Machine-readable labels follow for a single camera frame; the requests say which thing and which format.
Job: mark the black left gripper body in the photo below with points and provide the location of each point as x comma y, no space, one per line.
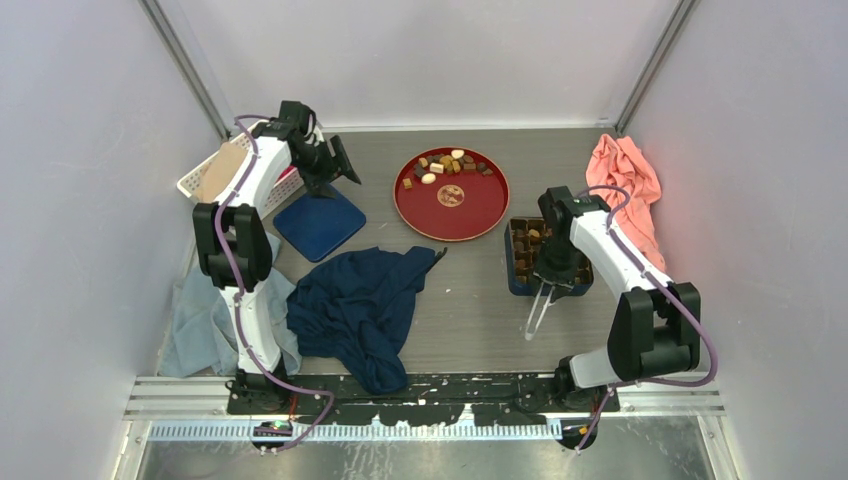
317,163

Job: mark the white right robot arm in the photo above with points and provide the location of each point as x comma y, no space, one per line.
655,329

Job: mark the red round tray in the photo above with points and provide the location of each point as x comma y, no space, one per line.
469,198

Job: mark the clear plastic metal tongs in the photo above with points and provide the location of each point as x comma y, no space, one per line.
541,303

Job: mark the light blue cloth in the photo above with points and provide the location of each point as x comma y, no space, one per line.
202,337

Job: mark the blue tin lid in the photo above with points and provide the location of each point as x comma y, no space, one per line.
317,226

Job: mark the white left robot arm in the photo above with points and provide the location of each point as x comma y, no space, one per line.
233,249

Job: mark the pink magenta cloth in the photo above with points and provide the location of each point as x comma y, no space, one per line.
286,174

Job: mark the beige cloth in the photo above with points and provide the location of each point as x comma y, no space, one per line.
221,170

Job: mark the salmon pink cloth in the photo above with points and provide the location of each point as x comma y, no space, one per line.
620,163

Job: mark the dark blue cloth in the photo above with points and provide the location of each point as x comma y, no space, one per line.
358,308

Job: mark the blue chocolate tin box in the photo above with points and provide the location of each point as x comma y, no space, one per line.
523,238

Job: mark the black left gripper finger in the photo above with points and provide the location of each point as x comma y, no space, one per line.
320,190
342,161

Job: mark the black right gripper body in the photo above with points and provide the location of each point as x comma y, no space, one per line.
558,264

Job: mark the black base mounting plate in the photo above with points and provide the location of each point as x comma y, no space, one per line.
430,399

